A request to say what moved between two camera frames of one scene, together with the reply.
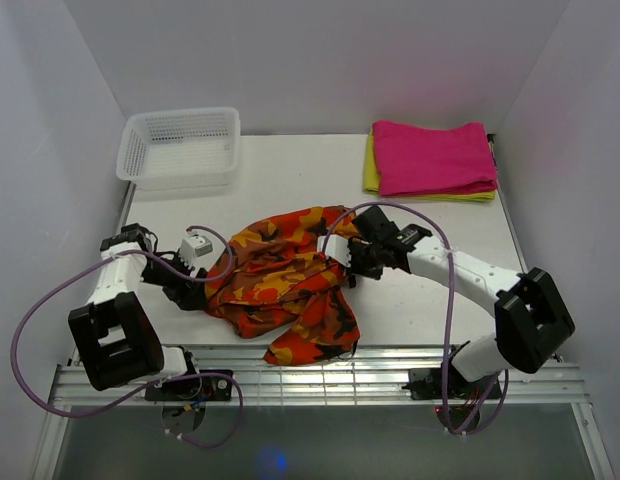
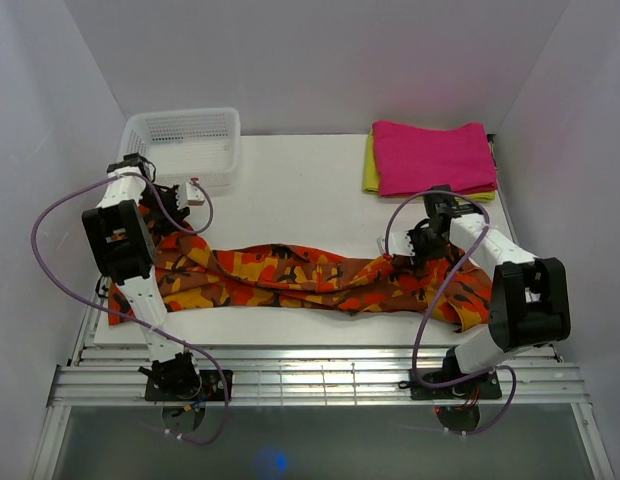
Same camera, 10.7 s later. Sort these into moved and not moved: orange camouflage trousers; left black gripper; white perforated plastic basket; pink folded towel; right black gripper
Moved: right black gripper; left black gripper; orange camouflage trousers
Not moved: white perforated plastic basket; pink folded towel
